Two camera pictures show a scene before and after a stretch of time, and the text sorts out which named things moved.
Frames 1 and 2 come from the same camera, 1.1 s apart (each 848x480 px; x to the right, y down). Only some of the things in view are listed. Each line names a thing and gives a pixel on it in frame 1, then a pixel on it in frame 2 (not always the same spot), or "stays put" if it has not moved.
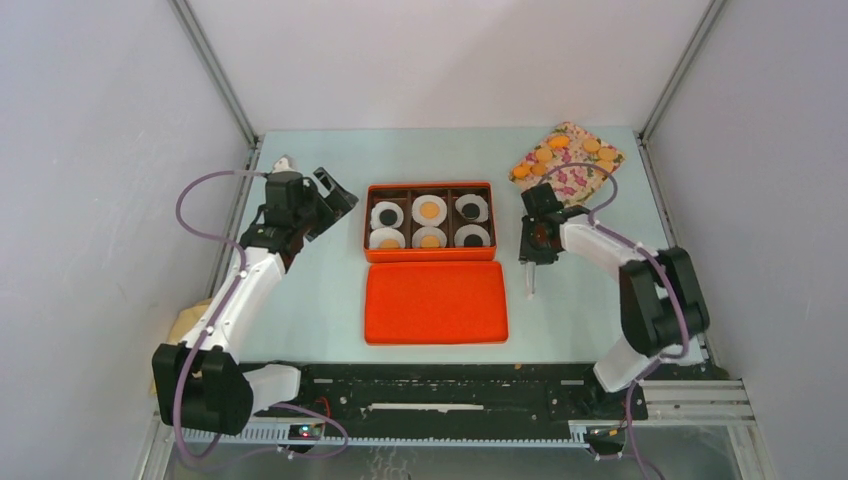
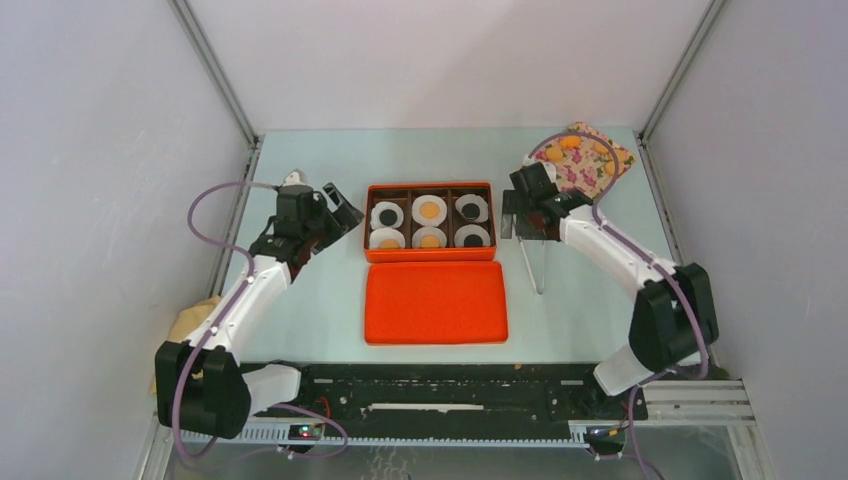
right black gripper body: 530,248 -> 520,227
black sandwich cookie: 388,217 stays put
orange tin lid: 440,302 stays put
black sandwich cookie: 471,211 stays put
